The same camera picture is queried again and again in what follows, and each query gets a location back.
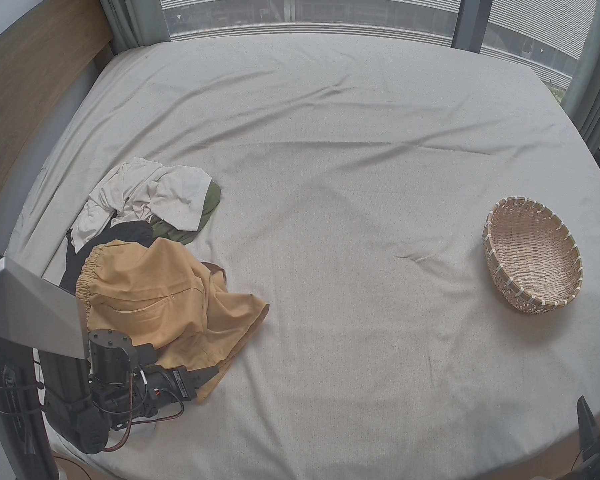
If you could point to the green garment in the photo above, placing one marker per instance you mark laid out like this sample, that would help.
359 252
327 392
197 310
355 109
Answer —
211 203

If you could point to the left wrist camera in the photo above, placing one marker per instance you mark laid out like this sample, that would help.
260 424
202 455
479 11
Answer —
142 355

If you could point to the tan shorts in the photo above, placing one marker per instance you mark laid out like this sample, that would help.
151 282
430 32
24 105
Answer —
145 288

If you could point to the white garment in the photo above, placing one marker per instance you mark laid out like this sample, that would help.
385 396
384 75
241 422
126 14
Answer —
175 198

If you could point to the black garment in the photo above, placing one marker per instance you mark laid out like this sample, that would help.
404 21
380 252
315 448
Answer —
130 232

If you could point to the round woven basket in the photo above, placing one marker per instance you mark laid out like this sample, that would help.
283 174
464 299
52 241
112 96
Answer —
530 253

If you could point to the bed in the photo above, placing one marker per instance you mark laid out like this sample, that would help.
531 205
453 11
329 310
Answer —
330 168

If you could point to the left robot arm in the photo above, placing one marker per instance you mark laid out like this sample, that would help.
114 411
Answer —
30 298

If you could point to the window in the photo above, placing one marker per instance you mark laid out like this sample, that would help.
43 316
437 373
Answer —
330 13

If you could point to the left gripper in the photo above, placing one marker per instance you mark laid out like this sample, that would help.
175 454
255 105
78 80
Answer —
180 383

